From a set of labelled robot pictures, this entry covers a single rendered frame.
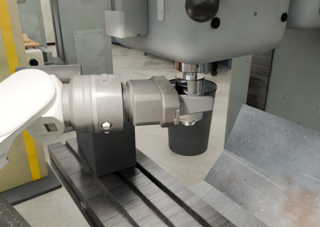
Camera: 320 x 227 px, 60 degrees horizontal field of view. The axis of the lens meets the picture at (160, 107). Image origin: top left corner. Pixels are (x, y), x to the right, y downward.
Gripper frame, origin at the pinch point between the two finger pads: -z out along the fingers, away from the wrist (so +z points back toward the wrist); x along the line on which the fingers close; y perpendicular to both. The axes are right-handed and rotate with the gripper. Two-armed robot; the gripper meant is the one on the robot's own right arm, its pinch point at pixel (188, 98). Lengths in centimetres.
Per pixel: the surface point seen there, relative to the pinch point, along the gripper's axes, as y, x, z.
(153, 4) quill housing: -14.5, -6.6, 7.1
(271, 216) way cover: 33.5, 5.2, -24.2
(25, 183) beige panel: 121, 152, 78
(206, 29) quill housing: -12.2, -11.9, 2.3
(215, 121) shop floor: 121, 236, -111
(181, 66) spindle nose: -5.7, -1.5, 2.0
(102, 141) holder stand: 20.0, 24.8, 15.0
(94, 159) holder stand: 25.3, 24.6, 17.4
